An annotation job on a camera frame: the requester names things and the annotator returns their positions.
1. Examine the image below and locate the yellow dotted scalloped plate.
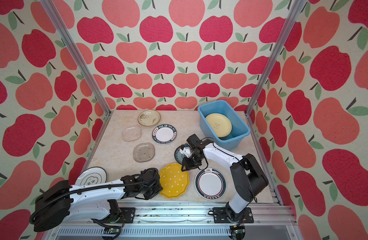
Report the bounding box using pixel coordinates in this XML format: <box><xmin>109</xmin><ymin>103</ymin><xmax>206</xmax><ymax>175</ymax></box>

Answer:
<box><xmin>159</xmin><ymin>163</ymin><xmax>190</xmax><ymax>199</ymax></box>

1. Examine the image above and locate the cream bear plate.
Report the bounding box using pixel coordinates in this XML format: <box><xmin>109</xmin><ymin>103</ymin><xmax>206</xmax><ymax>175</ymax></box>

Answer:
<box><xmin>206</xmin><ymin>113</ymin><xmax>232</xmax><ymax>138</ymax></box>

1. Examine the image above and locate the green rim Hao Shi plate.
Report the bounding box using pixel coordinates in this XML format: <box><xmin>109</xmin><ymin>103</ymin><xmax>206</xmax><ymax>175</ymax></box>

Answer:
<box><xmin>152</xmin><ymin>124</ymin><xmax>177</xmax><ymax>145</ymax></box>

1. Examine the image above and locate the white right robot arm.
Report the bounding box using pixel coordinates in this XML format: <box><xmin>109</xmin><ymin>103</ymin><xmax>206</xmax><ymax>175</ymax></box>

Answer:
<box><xmin>176</xmin><ymin>134</ymin><xmax>269</xmax><ymax>224</ymax></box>

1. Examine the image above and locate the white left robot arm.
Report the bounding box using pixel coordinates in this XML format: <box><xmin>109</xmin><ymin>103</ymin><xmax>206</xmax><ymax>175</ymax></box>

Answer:
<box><xmin>29</xmin><ymin>168</ymin><xmax>163</xmax><ymax>232</ymax></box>

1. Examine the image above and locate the blue plastic bin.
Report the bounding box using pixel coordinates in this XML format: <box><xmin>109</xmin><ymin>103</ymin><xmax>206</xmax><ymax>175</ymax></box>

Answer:
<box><xmin>198</xmin><ymin>100</ymin><xmax>251</xmax><ymax>151</ymax></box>

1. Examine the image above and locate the blue floral small plate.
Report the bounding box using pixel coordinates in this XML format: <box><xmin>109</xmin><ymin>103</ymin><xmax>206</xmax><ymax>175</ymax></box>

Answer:
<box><xmin>175</xmin><ymin>144</ymin><xmax>190</xmax><ymax>165</ymax></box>

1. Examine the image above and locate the green red rim plate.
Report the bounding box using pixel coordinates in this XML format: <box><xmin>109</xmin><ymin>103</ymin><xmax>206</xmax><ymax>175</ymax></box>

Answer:
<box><xmin>195</xmin><ymin>168</ymin><xmax>227</xmax><ymax>200</ymax></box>

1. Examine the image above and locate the smoky glass plate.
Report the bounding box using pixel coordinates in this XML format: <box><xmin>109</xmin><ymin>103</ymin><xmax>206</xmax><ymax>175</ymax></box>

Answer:
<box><xmin>133</xmin><ymin>143</ymin><xmax>155</xmax><ymax>163</ymax></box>

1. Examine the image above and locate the clear glass plate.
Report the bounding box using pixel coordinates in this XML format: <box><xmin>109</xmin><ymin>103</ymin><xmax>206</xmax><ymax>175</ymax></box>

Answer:
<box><xmin>122</xmin><ymin>126</ymin><xmax>143</xmax><ymax>142</ymax></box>

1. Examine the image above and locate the beige brown rim plate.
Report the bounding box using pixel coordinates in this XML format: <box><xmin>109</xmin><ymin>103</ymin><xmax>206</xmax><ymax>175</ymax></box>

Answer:
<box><xmin>138</xmin><ymin>110</ymin><xmax>161</xmax><ymax>127</ymax></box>

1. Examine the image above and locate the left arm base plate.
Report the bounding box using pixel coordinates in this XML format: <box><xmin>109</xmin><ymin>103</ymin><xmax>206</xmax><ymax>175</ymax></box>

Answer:
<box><xmin>93</xmin><ymin>206</ymin><xmax>136</xmax><ymax>224</ymax></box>

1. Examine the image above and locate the white black ring plate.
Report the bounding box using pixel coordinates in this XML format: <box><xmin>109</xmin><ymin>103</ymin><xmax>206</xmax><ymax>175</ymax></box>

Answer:
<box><xmin>75</xmin><ymin>167</ymin><xmax>108</xmax><ymax>186</ymax></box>

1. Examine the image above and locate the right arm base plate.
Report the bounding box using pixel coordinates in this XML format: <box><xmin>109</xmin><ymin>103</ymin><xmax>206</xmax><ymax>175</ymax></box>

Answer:
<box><xmin>208</xmin><ymin>208</ymin><xmax>255</xmax><ymax>224</ymax></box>

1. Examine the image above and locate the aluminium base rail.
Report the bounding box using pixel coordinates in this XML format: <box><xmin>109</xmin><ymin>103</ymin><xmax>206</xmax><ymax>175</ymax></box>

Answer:
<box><xmin>42</xmin><ymin>202</ymin><xmax>303</xmax><ymax>240</ymax></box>

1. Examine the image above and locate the black corrugated cable conduit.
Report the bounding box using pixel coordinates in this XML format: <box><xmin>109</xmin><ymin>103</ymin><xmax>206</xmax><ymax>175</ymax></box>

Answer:
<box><xmin>28</xmin><ymin>167</ymin><xmax>159</xmax><ymax>224</ymax></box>

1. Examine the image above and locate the left aluminium corner post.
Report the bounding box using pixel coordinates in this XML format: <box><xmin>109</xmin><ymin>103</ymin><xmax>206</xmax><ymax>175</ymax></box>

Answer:
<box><xmin>40</xmin><ymin>0</ymin><xmax>112</xmax><ymax>116</ymax></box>

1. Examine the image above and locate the aluminium corner post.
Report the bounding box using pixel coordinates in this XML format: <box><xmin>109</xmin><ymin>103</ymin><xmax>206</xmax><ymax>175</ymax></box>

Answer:
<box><xmin>40</xmin><ymin>0</ymin><xmax>112</xmax><ymax>116</ymax></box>
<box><xmin>245</xmin><ymin>0</ymin><xmax>307</xmax><ymax>119</ymax></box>

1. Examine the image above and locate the right aluminium corner post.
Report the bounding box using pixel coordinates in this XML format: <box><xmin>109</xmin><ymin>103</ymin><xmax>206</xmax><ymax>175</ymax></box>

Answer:
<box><xmin>245</xmin><ymin>0</ymin><xmax>307</xmax><ymax>119</ymax></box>

